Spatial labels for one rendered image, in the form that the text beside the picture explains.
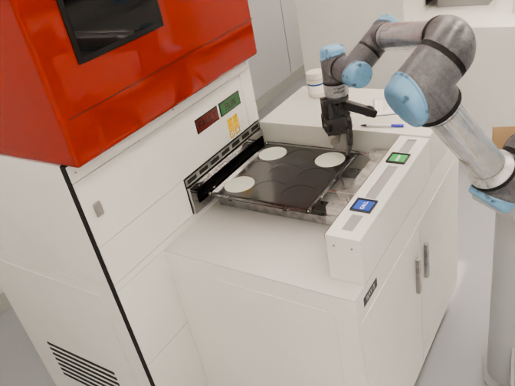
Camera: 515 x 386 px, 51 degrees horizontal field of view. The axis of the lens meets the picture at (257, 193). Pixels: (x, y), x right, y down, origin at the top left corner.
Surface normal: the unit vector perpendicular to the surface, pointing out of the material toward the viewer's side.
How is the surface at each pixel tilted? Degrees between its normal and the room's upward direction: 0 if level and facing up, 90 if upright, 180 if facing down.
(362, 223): 0
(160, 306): 90
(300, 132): 90
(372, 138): 90
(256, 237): 0
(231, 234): 0
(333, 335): 90
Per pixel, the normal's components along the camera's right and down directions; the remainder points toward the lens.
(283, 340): -0.52, 0.51
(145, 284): 0.84, 0.15
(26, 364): -0.18, -0.84
